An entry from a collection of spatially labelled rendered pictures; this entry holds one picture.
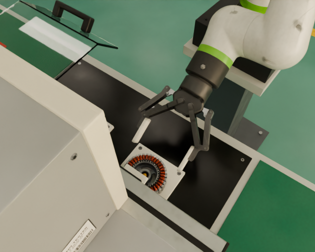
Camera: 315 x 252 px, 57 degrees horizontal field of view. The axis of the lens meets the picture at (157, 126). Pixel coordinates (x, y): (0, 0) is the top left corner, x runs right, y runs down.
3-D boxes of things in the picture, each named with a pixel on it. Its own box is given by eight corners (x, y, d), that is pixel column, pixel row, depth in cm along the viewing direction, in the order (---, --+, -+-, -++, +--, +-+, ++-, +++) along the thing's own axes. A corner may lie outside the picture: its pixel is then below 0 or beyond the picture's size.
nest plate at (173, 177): (139, 144, 81) (139, 142, 80) (185, 174, 76) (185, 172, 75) (104, 186, 75) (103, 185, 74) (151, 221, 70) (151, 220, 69)
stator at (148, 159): (140, 151, 79) (140, 144, 75) (175, 173, 75) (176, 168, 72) (114, 183, 74) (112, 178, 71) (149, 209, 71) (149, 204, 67)
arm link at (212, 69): (192, 44, 67) (227, 61, 64) (200, 60, 78) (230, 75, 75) (179, 67, 67) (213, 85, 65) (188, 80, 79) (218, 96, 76)
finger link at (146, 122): (147, 118, 73) (145, 117, 73) (133, 142, 73) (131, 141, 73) (151, 120, 75) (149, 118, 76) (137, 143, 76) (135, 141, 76)
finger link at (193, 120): (189, 106, 73) (194, 104, 73) (197, 149, 72) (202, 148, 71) (186, 103, 70) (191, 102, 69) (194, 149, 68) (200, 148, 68)
